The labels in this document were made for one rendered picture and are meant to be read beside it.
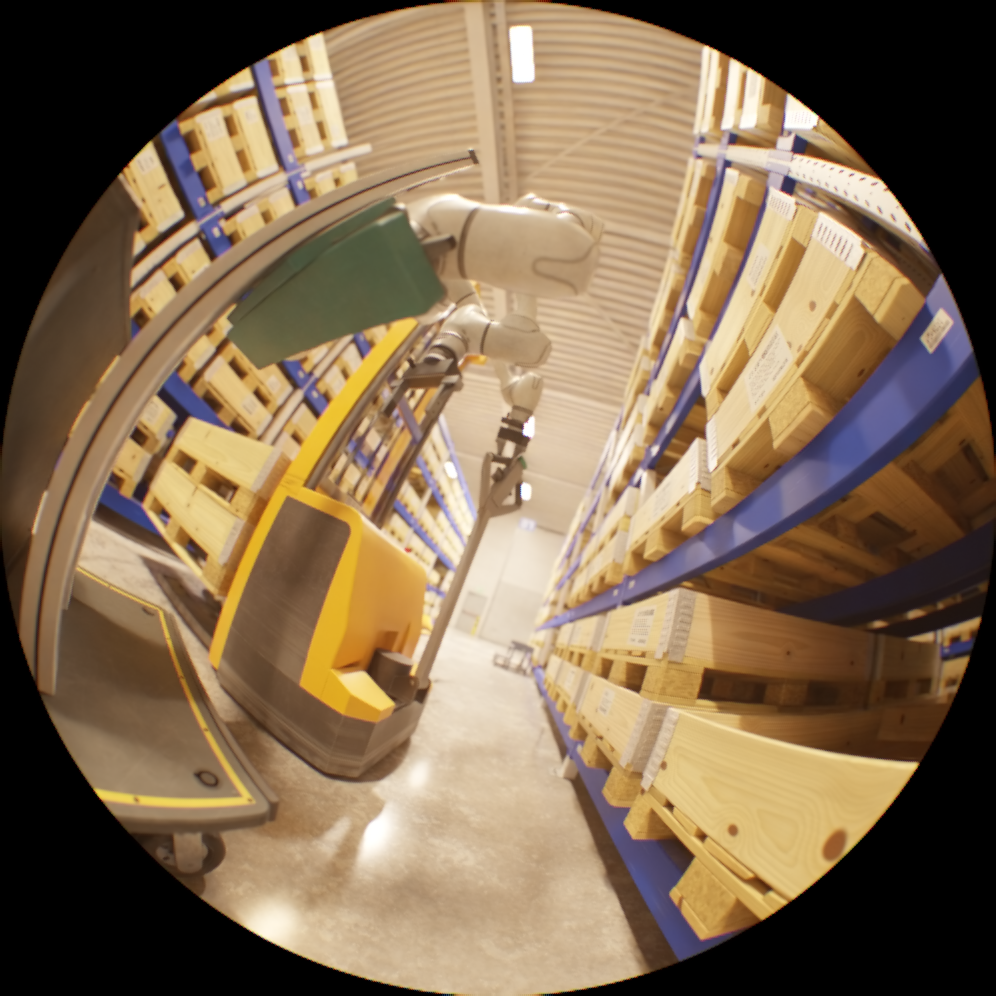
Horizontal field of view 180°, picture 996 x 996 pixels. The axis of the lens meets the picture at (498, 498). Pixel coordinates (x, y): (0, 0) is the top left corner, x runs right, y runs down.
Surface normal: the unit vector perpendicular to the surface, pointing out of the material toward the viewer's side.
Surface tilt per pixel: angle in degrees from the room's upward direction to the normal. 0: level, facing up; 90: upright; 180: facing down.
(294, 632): 90
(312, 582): 90
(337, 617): 90
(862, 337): 180
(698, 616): 90
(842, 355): 180
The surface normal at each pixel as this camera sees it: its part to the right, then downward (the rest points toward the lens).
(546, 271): -0.07, 0.89
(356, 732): 0.62, -0.10
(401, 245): 0.89, 0.15
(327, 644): -0.06, -0.42
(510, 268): -0.31, 0.89
